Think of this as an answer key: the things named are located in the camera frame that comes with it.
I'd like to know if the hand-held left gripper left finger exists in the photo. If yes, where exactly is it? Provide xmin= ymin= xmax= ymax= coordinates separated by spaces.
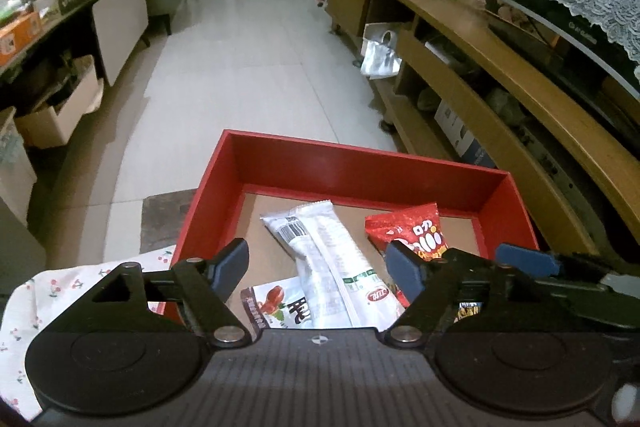
xmin=47 ymin=238 xmax=251 ymax=349

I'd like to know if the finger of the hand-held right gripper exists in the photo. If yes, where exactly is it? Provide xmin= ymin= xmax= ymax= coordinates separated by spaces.
xmin=496 ymin=243 xmax=640 ymax=282

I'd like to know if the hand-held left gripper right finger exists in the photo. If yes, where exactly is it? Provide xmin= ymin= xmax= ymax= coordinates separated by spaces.
xmin=382 ymin=241 xmax=541 ymax=348

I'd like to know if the red snack packet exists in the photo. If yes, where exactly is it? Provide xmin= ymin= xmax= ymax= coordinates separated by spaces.
xmin=365 ymin=202 xmax=448 ymax=263

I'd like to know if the white packet with red print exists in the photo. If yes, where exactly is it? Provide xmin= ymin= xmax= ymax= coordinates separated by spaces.
xmin=240 ymin=277 xmax=316 ymax=338

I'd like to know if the blue snack packet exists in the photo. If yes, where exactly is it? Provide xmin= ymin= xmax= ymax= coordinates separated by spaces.
xmin=455 ymin=302 xmax=483 ymax=324

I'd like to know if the white packet with green label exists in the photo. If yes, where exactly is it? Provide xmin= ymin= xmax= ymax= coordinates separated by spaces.
xmin=260 ymin=200 xmax=406 ymax=329

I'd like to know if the red cardboard box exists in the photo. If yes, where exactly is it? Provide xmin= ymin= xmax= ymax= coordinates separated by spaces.
xmin=165 ymin=129 xmax=541 ymax=328

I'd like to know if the dark floor mat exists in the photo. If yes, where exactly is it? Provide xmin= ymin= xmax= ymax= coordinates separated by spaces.
xmin=141 ymin=189 xmax=197 ymax=255

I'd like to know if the white appliance box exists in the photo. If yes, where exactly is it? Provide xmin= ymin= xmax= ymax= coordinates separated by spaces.
xmin=434 ymin=99 xmax=496 ymax=168

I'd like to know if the cherry print tablecloth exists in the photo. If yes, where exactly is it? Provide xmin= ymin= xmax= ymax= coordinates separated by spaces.
xmin=0 ymin=244 xmax=178 ymax=423

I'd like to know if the wooden TV cabinet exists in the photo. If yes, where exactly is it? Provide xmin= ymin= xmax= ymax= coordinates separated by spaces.
xmin=325 ymin=0 xmax=640 ymax=268

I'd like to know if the black television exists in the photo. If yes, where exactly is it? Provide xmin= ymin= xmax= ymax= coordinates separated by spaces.
xmin=485 ymin=0 xmax=640 ymax=108

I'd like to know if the white plastic bag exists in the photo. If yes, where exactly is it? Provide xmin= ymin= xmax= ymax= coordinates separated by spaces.
xmin=359 ymin=23 xmax=405 ymax=80

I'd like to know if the white storage box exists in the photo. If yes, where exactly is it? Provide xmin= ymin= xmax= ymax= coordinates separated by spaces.
xmin=14 ymin=54 xmax=105 ymax=150

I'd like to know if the white cardboard box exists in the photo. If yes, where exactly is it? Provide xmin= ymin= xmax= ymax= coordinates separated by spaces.
xmin=0 ymin=107 xmax=38 ymax=228

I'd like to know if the coffee table with white drawers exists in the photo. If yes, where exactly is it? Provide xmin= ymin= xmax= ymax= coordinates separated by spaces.
xmin=0 ymin=0 xmax=151 ymax=118

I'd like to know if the long orange box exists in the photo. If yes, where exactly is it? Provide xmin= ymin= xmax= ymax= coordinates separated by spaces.
xmin=0 ymin=12 xmax=43 ymax=68

